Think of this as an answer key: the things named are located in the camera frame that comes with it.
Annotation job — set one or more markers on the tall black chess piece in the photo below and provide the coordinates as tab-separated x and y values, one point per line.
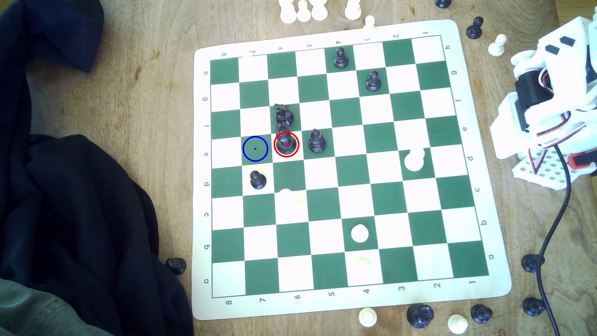
286	143

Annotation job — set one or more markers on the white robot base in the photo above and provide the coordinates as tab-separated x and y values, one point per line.
506	133

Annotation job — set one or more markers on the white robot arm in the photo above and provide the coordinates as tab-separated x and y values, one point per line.
571	70

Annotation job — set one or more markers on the white chess pawn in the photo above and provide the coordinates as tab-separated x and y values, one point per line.
497	46
457	324
369	21
367	318
359	233

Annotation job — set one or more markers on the black chess pawn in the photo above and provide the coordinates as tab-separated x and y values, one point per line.
258	180
474	30
532	306
176	266
373	82
530	263
481	314
341	58

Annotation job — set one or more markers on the large white chess piece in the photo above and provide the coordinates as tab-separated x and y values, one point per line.
414	160

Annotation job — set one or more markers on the black chess bishop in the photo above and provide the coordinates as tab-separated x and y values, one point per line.
317	142

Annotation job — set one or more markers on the black chess knight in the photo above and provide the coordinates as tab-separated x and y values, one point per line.
283	114

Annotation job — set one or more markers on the large black chess piece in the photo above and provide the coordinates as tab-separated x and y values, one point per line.
419	316

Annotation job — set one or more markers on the faint white chess piece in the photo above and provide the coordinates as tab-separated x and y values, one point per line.
254	60

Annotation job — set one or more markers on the red and black clamp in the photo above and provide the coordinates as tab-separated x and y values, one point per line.
582	162

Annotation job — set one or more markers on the green and white chessboard mat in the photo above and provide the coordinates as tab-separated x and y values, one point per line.
326	210

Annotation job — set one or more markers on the dark navy cloth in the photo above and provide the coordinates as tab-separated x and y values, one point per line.
70	210

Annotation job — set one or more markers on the grey green cloth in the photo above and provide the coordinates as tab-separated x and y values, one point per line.
32	310

